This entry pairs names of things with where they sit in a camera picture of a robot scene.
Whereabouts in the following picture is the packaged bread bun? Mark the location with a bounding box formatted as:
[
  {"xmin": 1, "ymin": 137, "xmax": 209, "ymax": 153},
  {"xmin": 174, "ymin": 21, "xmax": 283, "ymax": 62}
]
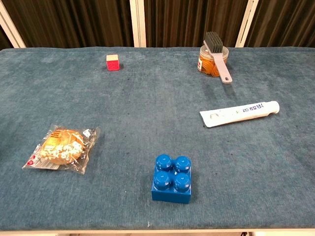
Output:
[{"xmin": 22, "ymin": 124, "xmax": 101, "ymax": 175}]

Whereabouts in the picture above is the blue table cloth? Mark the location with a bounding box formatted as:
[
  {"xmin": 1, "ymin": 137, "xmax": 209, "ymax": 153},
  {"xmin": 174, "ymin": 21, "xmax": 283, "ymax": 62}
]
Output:
[{"xmin": 0, "ymin": 46, "xmax": 315, "ymax": 231}]

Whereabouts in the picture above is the blue four-stud building block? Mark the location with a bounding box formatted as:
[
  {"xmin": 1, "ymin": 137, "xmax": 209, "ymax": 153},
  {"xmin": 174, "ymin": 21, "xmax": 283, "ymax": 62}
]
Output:
[{"xmin": 151, "ymin": 153, "xmax": 192, "ymax": 205}]

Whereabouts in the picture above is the red wooden cube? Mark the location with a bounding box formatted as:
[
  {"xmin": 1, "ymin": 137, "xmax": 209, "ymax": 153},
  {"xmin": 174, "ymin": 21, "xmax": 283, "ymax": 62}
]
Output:
[{"xmin": 106, "ymin": 54, "xmax": 121, "ymax": 71}]

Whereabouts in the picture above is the clear jar of rubber bands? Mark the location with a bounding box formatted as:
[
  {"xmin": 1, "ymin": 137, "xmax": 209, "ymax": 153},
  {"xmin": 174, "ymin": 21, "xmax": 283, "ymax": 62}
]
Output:
[{"xmin": 197, "ymin": 45, "xmax": 229, "ymax": 78}]

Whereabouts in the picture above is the white toothpaste tube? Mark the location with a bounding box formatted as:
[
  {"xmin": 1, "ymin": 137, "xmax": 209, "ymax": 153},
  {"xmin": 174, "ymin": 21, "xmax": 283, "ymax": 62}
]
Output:
[{"xmin": 199, "ymin": 100, "xmax": 281, "ymax": 128}]

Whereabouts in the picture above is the dark pleated curtain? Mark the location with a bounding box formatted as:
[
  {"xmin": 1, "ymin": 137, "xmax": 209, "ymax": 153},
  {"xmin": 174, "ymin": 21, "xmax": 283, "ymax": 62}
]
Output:
[{"xmin": 0, "ymin": 0, "xmax": 315, "ymax": 51}]

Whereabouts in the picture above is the grey brush with pale handle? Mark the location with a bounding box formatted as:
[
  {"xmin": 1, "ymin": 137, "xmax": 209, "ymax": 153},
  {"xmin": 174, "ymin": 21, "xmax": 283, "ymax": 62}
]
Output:
[{"xmin": 203, "ymin": 31, "xmax": 233, "ymax": 84}]

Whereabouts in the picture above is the white frame post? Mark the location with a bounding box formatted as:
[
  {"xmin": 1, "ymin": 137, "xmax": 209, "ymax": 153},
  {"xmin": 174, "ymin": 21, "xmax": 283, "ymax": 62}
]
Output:
[
  {"xmin": 0, "ymin": 2, "xmax": 27, "ymax": 49},
  {"xmin": 235, "ymin": 0, "xmax": 259, "ymax": 48},
  {"xmin": 129, "ymin": 0, "xmax": 147, "ymax": 48}
]

